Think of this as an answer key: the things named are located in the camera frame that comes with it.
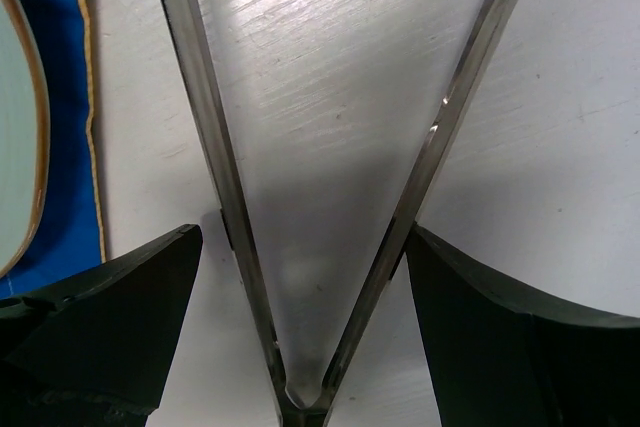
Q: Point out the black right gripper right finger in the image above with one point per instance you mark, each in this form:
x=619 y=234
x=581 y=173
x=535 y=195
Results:
x=503 y=353

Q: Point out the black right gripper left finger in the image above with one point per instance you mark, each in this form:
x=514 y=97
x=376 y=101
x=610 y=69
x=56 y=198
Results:
x=96 y=348

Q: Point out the metal tongs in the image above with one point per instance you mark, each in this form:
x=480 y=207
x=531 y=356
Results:
x=190 y=44

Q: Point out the green flower plate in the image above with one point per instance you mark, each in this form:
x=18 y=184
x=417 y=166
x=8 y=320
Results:
x=25 y=134

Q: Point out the blue printed placemat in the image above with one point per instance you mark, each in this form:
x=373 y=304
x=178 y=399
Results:
x=70 y=237

